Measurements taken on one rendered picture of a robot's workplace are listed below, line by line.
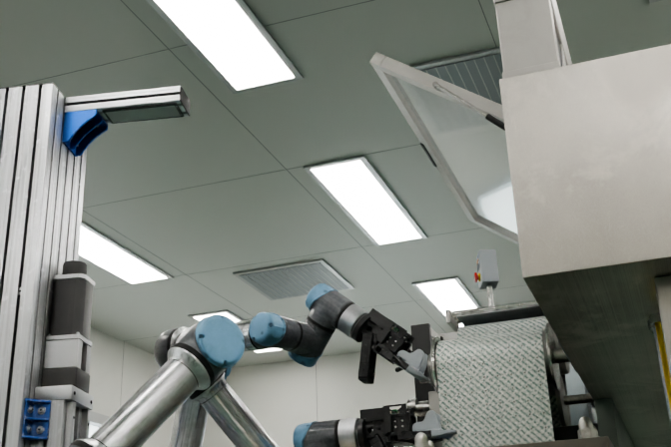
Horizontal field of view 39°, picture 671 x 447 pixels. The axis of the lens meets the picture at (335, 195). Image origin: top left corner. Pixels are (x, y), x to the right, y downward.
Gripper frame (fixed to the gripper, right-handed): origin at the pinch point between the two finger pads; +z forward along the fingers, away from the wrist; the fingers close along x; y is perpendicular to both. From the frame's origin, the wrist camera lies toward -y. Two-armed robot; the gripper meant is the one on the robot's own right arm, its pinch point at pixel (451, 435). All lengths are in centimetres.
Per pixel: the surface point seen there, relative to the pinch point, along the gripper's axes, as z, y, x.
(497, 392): 10.9, 8.0, -0.2
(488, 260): 2, 58, 58
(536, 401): 18.8, 5.3, -0.3
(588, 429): 30.1, -4.3, -18.0
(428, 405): -6.4, 8.5, 7.9
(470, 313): 0.9, 35.1, 30.2
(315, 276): -161, 169, 351
